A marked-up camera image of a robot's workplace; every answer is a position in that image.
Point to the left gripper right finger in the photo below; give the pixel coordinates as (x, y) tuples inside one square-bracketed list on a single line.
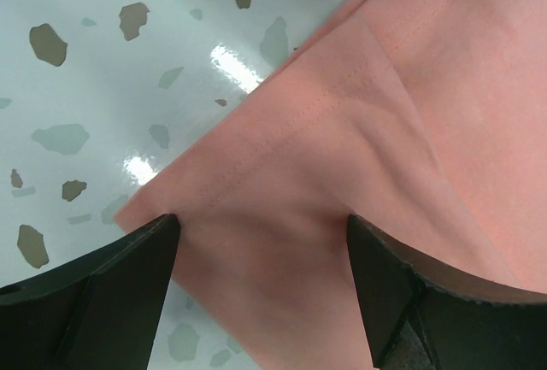
[(421, 313)]

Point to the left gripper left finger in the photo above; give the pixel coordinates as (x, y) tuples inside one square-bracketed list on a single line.
[(98, 312)]

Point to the salmon pink t shirt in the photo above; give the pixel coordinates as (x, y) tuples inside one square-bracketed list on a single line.
[(425, 117)]

